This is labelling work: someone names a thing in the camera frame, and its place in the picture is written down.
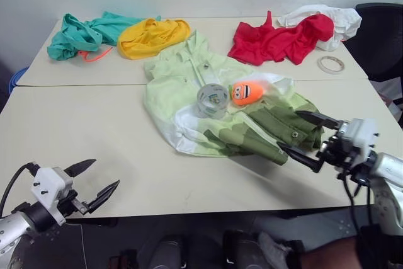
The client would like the light green zip jacket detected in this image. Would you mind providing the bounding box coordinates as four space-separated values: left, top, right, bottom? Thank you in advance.
143 29 325 166

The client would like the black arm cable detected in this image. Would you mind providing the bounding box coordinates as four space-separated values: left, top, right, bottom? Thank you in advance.
0 162 38 219
342 173 373 231

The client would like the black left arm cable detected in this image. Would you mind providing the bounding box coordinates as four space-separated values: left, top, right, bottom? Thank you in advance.
0 162 38 219

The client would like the orange cord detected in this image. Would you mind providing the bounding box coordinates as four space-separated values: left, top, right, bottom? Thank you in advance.
77 46 113 63

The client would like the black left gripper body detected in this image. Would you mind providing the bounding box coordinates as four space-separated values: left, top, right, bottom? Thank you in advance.
56 188 91 218

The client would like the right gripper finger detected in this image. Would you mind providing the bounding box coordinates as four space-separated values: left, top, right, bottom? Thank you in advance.
295 110 340 130
276 141 324 174

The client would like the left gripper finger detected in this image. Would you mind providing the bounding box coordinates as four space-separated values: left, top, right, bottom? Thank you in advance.
64 158 98 178
87 180 121 214

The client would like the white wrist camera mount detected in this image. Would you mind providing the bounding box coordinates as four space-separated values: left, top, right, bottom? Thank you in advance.
30 167 74 220
338 118 378 164

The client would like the black office chair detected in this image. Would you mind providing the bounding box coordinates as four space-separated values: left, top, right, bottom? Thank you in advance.
343 3 403 83

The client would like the beige masking tape roll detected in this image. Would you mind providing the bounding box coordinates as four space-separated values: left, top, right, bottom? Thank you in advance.
317 55 344 76

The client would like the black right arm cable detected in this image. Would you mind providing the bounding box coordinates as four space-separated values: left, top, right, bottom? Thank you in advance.
342 173 373 231

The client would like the white crumpled garment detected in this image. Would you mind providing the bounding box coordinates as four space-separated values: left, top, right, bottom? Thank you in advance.
276 4 363 52

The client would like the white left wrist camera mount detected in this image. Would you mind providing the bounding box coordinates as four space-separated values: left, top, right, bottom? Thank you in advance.
30 167 74 220

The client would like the red crumpled garment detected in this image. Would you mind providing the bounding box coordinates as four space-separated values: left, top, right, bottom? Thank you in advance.
227 10 334 67

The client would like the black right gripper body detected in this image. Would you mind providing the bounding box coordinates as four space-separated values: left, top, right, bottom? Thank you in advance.
315 129 360 173

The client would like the teal crumpled garment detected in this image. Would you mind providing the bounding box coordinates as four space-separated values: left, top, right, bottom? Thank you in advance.
47 11 162 61

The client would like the clear packing tape roll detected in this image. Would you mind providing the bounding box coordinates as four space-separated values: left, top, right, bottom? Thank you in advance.
196 83 230 120

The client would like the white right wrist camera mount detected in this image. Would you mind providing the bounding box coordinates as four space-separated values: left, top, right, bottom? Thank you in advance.
338 118 378 164

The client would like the yellow crumpled garment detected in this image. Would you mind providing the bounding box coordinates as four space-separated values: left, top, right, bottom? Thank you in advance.
116 18 192 61

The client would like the orange plush carrot toy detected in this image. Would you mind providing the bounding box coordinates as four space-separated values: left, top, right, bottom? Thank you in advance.
228 79 266 106

